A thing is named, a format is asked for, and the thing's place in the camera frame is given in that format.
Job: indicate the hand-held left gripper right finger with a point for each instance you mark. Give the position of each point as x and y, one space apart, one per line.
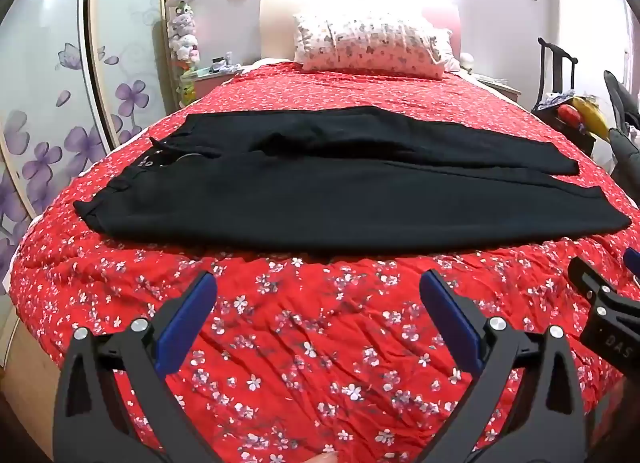
450 323

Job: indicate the red floral blanket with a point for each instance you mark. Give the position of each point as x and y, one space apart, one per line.
310 343

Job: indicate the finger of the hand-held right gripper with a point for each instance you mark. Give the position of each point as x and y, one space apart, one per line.
634 265
592 283

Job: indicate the stack of plush toys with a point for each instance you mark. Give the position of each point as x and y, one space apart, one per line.
182 38

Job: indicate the grey baby bouncer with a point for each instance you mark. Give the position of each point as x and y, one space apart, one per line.
625 143

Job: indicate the yellow plush toy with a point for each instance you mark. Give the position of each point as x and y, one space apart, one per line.
590 115

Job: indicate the white floral wardrobe door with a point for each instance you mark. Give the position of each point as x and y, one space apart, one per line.
132 43
45 108

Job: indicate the white printed pillow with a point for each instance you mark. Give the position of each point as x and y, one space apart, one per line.
370 45

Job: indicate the wooden bed frame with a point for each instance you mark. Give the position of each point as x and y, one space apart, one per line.
25 383

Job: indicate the red plush toy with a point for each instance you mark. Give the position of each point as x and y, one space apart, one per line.
570 114

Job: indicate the black wooden chair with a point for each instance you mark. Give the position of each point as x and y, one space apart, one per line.
547 68

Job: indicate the black pants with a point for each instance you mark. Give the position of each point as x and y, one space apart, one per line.
325 193

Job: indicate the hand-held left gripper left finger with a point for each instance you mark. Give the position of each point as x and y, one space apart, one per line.
187 323

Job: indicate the light wooden nightstand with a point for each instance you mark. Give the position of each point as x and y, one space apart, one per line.
497 85

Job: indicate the cluttered nightstand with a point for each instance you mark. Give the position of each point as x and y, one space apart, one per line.
215 75

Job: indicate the small white round figure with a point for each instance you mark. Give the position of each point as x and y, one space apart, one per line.
468 60

